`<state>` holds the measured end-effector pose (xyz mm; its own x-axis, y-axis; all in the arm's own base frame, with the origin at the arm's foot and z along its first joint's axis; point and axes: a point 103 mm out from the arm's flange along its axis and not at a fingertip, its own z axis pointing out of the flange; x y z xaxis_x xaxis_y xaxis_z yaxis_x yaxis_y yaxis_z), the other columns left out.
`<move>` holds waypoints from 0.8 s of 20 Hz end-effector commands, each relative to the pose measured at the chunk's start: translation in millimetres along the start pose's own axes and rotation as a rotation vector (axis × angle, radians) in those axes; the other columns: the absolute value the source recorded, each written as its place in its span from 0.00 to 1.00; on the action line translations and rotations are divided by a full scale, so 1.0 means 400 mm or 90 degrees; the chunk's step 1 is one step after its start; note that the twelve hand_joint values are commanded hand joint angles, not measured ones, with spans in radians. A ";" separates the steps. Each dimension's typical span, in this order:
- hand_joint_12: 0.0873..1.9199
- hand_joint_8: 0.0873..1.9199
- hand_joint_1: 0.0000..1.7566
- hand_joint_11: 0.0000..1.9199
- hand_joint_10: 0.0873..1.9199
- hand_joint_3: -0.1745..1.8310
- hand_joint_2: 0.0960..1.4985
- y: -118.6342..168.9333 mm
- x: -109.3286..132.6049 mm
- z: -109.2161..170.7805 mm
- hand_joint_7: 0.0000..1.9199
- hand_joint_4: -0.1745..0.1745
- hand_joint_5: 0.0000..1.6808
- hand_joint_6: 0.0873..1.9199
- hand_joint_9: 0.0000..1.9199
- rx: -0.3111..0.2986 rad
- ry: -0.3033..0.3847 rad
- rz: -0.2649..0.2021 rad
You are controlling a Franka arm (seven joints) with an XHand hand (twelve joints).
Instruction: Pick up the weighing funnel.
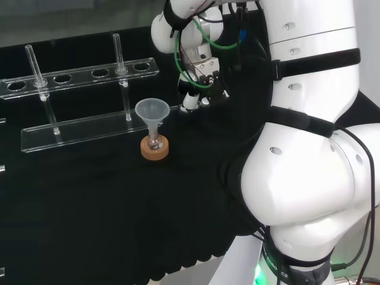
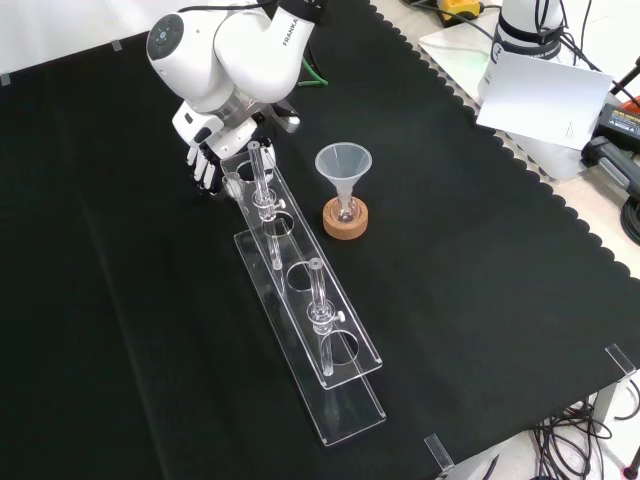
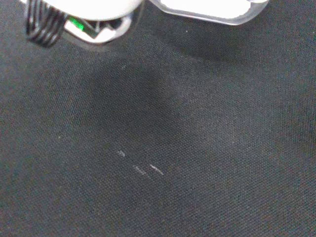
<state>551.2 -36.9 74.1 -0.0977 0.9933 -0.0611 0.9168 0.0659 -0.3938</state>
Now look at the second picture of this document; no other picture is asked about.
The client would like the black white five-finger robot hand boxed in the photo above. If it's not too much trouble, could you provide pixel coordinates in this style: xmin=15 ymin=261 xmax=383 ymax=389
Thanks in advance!
xmin=172 ymin=102 xmax=279 ymax=200

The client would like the clear glass weighing funnel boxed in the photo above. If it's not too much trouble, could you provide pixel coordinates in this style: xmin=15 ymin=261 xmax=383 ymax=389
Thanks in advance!
xmin=221 ymin=172 xmax=246 ymax=201

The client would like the translucent plastic funnel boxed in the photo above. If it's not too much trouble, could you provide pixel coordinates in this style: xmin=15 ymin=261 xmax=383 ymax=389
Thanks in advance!
xmin=314 ymin=142 xmax=373 ymax=211

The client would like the clear acrylic funnel stand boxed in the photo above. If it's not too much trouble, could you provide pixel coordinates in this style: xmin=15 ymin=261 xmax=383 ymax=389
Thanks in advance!
xmin=219 ymin=141 xmax=387 ymax=448

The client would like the small round-bottom glass flask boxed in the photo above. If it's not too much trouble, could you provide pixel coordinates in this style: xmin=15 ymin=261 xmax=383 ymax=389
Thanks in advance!
xmin=333 ymin=192 xmax=359 ymax=225

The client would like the black cloth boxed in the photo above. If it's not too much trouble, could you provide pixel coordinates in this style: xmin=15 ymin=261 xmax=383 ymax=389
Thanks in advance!
xmin=0 ymin=0 xmax=640 ymax=480

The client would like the pale base board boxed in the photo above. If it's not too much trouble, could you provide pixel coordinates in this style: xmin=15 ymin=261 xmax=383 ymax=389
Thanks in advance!
xmin=417 ymin=22 xmax=592 ymax=182

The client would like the yellow stop button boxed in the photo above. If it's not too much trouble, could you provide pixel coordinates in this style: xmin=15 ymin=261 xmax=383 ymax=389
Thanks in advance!
xmin=437 ymin=0 xmax=486 ymax=27

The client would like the white paper card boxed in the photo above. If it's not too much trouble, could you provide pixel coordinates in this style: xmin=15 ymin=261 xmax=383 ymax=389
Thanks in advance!
xmin=474 ymin=49 xmax=614 ymax=150

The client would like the black power adapter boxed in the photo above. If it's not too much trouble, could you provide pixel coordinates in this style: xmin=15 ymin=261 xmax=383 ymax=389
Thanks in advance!
xmin=597 ymin=102 xmax=640 ymax=146

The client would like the black tripod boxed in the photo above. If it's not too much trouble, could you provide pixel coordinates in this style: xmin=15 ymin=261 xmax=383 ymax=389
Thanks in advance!
xmin=607 ymin=54 xmax=640 ymax=102

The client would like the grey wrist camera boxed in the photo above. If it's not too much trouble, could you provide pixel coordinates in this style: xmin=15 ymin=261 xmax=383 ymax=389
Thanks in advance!
xmin=272 ymin=99 xmax=302 ymax=134

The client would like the cork ring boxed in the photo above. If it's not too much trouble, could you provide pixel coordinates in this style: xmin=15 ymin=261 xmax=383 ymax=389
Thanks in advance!
xmin=322 ymin=197 xmax=370 ymax=240

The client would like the black cable bundle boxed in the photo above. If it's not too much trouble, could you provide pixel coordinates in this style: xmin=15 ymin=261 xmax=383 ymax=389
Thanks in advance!
xmin=529 ymin=399 xmax=614 ymax=480

